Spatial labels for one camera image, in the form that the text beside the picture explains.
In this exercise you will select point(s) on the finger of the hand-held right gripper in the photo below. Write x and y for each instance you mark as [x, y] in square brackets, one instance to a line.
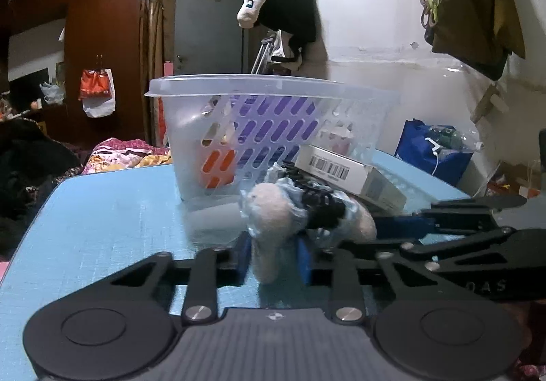
[458, 248]
[394, 226]

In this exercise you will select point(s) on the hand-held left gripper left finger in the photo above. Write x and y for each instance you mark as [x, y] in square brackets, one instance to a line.
[242, 258]

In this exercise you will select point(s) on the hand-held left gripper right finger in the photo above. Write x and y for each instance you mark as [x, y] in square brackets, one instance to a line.
[305, 262]

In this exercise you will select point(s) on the cream plush toy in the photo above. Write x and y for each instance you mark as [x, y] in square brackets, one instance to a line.
[273, 221]

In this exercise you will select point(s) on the clear plastic basket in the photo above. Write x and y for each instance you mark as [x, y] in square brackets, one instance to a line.
[200, 120]

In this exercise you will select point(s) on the white barcode box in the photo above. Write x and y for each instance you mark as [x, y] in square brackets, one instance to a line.
[354, 169]

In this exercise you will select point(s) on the blue bag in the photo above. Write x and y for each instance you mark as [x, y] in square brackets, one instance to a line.
[416, 155]

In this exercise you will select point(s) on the orange item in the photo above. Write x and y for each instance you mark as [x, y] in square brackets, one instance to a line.
[218, 169]

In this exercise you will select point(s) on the pink item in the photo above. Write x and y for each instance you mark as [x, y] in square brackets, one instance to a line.
[339, 141]

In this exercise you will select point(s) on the clear plastic bottle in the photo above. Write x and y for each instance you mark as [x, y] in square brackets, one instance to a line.
[452, 137]

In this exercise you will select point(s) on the purple item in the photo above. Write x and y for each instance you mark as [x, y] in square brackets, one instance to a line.
[277, 125]

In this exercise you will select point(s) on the floral blanket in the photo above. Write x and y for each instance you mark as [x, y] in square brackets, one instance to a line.
[123, 155]

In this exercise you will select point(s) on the metal crutches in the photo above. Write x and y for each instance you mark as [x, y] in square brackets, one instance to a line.
[262, 54]

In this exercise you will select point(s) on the wooden stick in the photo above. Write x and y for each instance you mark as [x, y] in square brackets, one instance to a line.
[152, 65]

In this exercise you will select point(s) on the orange and white plastic bag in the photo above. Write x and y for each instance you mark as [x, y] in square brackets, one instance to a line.
[96, 88]

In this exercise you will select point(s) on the grey door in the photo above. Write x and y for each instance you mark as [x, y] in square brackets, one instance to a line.
[204, 31]

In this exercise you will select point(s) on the olive green garment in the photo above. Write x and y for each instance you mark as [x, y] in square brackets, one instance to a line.
[473, 9]

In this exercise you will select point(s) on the dark clothes pile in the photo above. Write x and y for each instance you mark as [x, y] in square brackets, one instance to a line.
[30, 167]

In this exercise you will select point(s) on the black garment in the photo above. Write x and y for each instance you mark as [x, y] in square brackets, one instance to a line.
[290, 14]

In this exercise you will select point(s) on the brown wooden wardrobe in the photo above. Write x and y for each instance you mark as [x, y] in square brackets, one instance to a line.
[102, 35]

